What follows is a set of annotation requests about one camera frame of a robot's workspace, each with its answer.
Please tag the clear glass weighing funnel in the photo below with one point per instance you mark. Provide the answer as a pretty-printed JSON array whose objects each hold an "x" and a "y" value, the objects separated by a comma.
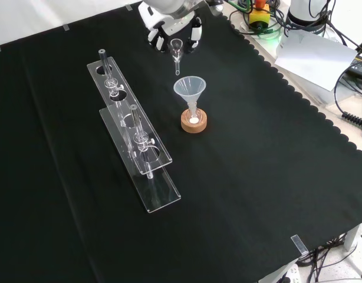
[{"x": 177, "y": 56}]

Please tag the black power adapter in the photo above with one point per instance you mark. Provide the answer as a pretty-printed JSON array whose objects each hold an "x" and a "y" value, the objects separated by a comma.
[{"x": 360, "y": 67}]

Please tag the white table leg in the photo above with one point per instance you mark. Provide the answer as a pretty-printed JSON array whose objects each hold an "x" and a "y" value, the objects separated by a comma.
[{"x": 352, "y": 237}]

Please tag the black bench cloth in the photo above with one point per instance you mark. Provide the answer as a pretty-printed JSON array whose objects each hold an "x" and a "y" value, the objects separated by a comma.
[{"x": 228, "y": 177}]

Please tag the translucent plastic funnel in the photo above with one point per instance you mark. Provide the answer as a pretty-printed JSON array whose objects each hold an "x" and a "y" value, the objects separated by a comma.
[{"x": 189, "y": 91}]

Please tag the white paper sheet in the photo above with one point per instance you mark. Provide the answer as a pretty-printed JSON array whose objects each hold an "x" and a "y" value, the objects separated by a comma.
[{"x": 310, "y": 59}]

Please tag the small round-bottom glass flask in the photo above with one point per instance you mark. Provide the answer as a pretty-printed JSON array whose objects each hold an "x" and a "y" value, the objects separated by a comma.
[{"x": 194, "y": 119}]

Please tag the white power strip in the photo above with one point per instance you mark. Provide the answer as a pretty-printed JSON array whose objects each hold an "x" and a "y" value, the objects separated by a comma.
[{"x": 290, "y": 274}]

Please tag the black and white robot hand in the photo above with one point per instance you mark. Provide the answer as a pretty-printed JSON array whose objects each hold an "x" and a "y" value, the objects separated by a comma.
[{"x": 157, "y": 23}]

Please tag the yellow emergency stop button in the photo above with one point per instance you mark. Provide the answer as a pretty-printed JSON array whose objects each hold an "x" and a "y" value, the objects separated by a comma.
[{"x": 259, "y": 17}]

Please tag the clear acrylic funnel stand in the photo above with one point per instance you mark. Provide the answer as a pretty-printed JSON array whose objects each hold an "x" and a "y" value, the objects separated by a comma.
[{"x": 163, "y": 159}]

